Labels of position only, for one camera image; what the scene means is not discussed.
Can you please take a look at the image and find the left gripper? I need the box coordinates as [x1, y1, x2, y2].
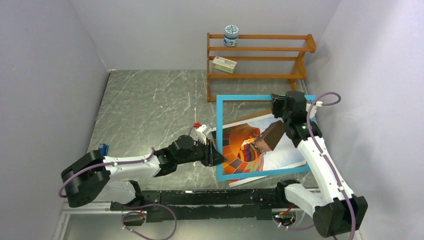
[176, 137, 227, 167]

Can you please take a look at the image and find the hot air balloon photo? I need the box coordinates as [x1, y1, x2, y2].
[211, 109, 307, 188]

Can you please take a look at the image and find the blue wooden picture frame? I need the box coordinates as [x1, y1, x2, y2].
[215, 94, 317, 182]

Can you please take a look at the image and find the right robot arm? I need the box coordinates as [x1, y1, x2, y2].
[270, 91, 368, 240]

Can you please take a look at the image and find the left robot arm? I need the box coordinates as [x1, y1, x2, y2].
[58, 135, 226, 210]

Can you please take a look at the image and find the orange wooden shelf rack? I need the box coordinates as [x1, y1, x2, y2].
[206, 33, 317, 102]

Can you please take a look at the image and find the small white green box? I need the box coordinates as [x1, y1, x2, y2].
[212, 56, 237, 74]

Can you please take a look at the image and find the blue white ceramic jar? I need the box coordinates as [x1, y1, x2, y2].
[223, 24, 239, 47]

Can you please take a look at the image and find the blue stapler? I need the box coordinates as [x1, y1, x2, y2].
[97, 143, 109, 156]

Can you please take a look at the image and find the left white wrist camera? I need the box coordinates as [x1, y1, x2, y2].
[194, 122, 213, 144]

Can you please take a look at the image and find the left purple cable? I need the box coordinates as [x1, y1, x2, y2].
[58, 147, 178, 240]

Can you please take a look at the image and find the purple cable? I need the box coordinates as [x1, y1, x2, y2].
[306, 92, 357, 240]
[58, 147, 178, 240]

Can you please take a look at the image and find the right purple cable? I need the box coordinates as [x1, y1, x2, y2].
[306, 92, 357, 240]

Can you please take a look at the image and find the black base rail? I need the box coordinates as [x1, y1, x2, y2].
[110, 188, 291, 223]

